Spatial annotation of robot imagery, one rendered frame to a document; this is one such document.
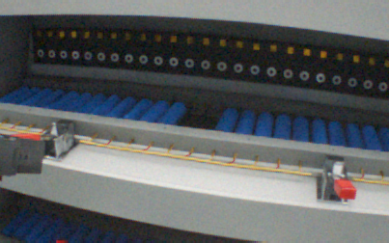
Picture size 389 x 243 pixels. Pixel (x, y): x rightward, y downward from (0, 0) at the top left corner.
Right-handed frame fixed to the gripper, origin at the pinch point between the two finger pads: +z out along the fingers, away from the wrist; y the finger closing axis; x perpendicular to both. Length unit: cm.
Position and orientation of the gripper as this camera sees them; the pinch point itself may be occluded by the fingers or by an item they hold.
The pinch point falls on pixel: (9, 152)
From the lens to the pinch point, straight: 34.7
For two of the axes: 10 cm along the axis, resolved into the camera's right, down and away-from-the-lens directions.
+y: 9.7, 1.2, -2.1
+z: 1.9, 1.3, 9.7
